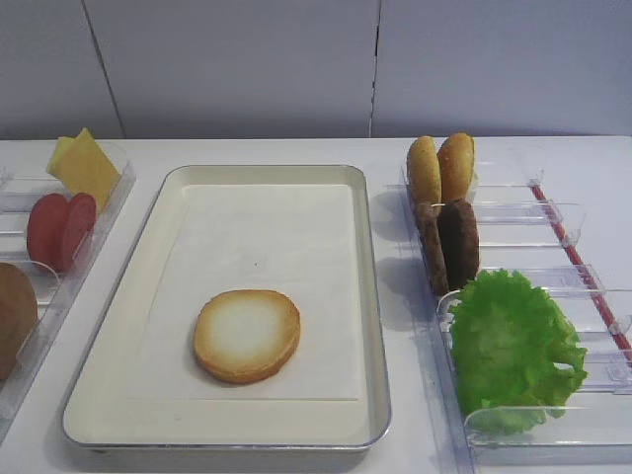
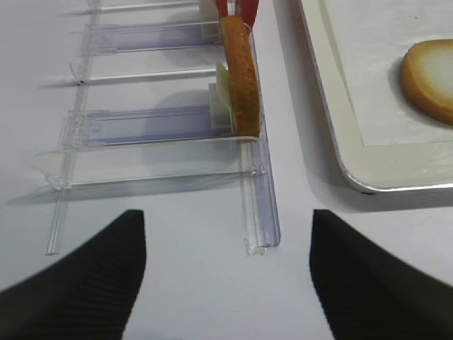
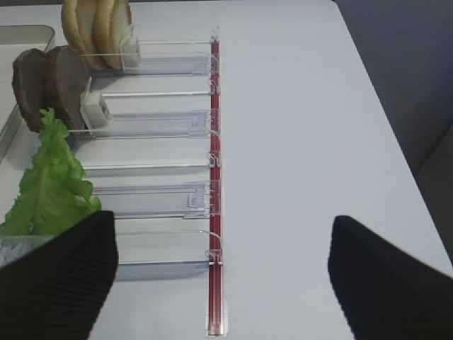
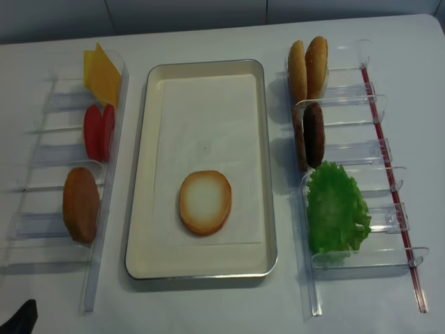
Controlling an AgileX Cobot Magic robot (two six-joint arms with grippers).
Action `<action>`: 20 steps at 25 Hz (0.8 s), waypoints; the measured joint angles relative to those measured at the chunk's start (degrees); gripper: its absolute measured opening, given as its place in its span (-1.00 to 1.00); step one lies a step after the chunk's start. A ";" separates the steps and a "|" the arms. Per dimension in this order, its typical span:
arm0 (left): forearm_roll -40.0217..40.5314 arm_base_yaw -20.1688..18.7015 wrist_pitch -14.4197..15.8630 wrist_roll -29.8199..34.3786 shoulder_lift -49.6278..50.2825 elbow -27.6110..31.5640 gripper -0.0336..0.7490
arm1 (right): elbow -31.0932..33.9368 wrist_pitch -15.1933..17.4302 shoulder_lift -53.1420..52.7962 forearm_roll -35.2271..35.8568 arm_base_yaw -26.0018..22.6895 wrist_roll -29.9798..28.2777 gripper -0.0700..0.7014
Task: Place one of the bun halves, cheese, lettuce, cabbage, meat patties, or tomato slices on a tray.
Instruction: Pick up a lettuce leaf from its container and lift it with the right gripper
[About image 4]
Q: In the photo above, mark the left brown meat patty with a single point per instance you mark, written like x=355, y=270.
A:
x=299, y=139

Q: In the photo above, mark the right dark meat patty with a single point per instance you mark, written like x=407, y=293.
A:
x=314, y=134

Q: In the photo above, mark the right red tomato slice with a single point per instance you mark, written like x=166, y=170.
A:
x=106, y=131

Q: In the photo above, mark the red tomato slice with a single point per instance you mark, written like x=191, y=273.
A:
x=91, y=131
x=106, y=131

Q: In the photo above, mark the green lettuce leaf in rack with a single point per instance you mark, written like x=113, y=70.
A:
x=338, y=214

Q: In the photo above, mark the left red tomato slice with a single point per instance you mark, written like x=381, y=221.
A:
x=91, y=131

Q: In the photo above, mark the front yellow cheese slice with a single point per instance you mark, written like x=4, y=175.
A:
x=104, y=78

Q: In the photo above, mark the yellow cheese slice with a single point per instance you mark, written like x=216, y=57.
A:
x=104, y=78
x=87, y=61

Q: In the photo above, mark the rear yellow cheese slice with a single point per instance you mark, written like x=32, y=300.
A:
x=87, y=61

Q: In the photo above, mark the toasted bottom bun slice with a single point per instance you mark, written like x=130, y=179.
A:
x=205, y=202

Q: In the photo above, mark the white paper tray liner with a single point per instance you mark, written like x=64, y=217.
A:
x=210, y=124

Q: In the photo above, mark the cream metal tray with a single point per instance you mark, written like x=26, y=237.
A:
x=147, y=257

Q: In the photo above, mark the left bun top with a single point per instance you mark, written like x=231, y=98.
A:
x=297, y=71

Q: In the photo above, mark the clear acrylic right rack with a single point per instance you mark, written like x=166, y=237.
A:
x=353, y=116

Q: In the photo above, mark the clear acrylic rack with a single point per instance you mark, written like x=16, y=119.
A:
x=35, y=233
x=353, y=116

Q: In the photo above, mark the brown bun in left rack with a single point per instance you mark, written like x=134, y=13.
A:
x=80, y=205

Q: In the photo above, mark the right bun top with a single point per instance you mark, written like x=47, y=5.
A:
x=316, y=64

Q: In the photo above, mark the clear acrylic left rack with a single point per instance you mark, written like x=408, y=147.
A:
x=35, y=233

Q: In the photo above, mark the black left gripper tip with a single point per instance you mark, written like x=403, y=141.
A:
x=23, y=321

